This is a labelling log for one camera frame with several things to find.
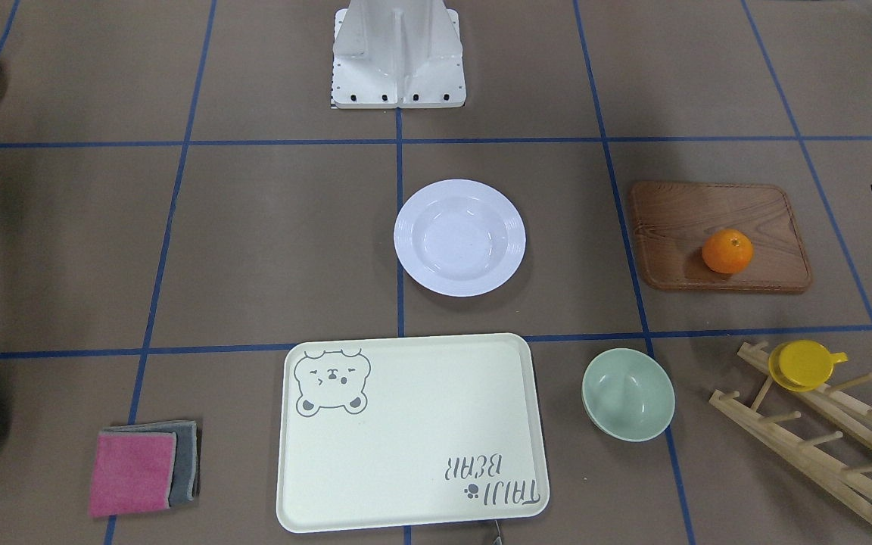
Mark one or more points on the wooden dish rack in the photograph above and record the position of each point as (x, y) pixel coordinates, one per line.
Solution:
(839, 462)

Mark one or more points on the white round plate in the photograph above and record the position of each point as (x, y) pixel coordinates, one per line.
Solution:
(460, 238)

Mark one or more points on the cream bear print tray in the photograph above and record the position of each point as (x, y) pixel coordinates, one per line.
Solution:
(379, 433)

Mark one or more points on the mint green bowl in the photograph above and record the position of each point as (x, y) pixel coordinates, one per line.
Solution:
(628, 395)

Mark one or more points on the orange fruit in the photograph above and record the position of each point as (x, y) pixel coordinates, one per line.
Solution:
(727, 252)

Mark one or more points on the yellow cup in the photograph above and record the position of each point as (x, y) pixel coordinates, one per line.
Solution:
(803, 365)

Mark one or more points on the brown wooden cutting board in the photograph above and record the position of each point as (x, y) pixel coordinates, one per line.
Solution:
(671, 221)

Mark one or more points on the pink cleaning cloth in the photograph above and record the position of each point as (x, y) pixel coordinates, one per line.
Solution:
(132, 473)

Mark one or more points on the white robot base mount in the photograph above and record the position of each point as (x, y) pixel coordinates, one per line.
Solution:
(397, 54)

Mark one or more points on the grey cleaning cloth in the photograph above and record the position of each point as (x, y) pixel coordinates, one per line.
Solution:
(186, 459)

